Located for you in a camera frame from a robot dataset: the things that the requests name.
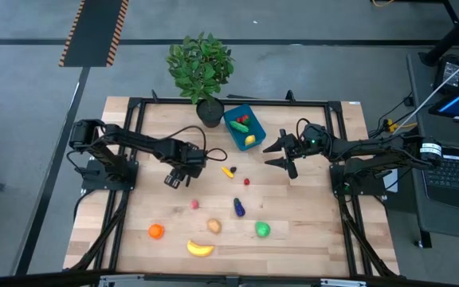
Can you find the yellow toy banana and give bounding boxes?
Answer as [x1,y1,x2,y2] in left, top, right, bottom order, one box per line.
[186,239,215,258]

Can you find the white rod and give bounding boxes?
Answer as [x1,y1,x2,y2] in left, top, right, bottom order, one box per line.
[402,47,459,127]

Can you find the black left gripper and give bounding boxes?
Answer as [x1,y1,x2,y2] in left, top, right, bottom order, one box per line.
[175,144,208,188]

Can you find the black stand leg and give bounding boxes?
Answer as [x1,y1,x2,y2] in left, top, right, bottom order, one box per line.
[418,0,459,67]

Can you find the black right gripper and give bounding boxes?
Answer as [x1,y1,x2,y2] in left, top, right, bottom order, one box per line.
[262,128,307,179]

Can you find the black power adapter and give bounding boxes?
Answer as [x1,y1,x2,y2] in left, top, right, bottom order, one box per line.
[432,55,459,95]

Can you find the grey side desk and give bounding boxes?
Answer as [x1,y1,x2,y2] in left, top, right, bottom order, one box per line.
[406,50,459,250]

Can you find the blue plastic tupperware container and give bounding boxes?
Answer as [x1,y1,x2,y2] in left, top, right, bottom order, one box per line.
[223,104,267,152]

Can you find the tan toy potato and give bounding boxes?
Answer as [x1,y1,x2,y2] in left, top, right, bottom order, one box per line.
[206,217,222,234]

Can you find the orange toy orange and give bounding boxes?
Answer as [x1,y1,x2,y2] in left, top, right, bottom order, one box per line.
[147,223,165,240]

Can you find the green plant in black pot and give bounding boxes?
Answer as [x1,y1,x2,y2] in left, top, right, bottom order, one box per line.
[165,31,235,128]

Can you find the green toy cucumber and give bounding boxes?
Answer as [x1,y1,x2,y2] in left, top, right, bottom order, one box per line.
[229,120,250,134]

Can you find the black aluminium table frame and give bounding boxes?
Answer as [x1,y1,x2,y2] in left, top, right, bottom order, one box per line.
[68,89,401,280]

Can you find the purple toy eggplant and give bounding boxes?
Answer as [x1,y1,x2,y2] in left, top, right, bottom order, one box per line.
[233,197,246,218]

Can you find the black crossbeam with silver brackets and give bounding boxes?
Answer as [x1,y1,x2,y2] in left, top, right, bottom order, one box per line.
[0,269,459,287]

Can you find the white paper sheet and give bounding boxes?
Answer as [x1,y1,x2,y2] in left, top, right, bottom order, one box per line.
[382,167,400,194]

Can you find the black mat orange striped edges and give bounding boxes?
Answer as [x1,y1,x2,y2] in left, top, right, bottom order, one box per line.
[58,0,130,68]

